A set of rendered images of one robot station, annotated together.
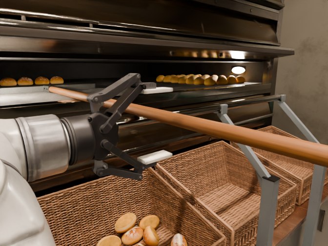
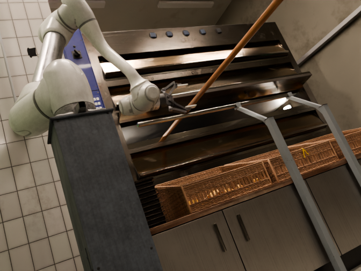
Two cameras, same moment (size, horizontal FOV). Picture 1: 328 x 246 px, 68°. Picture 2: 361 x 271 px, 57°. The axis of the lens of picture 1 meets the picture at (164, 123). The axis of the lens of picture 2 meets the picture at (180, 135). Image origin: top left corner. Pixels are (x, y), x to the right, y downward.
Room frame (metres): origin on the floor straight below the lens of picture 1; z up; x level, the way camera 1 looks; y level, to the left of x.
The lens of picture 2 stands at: (-1.25, -0.24, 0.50)
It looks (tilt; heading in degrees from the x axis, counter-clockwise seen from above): 16 degrees up; 12
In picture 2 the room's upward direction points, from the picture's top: 21 degrees counter-clockwise
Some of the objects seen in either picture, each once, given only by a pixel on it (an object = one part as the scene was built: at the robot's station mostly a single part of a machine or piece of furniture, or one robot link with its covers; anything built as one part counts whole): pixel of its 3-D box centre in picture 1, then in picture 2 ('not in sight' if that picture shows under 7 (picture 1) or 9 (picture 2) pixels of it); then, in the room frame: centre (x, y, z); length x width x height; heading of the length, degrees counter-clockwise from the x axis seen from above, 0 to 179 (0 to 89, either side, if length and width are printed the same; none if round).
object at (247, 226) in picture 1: (225, 187); (279, 163); (1.13, -0.31, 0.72); 0.56 x 0.49 x 0.28; 130
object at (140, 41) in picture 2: not in sight; (195, 38); (1.34, -0.11, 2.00); 1.80 x 0.08 x 0.21; 130
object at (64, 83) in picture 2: not in sight; (66, 88); (-0.21, 0.34, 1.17); 0.18 x 0.16 x 0.22; 77
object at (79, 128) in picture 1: (91, 136); (165, 99); (0.39, 0.12, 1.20); 0.09 x 0.07 x 0.08; 130
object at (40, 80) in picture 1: (41, 80); not in sight; (1.80, 0.89, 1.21); 0.10 x 0.07 x 0.06; 132
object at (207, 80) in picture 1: (199, 78); not in sight; (2.03, -0.29, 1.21); 0.61 x 0.48 x 0.06; 40
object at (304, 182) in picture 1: (282, 157); (338, 144); (1.53, -0.79, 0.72); 0.56 x 0.49 x 0.28; 129
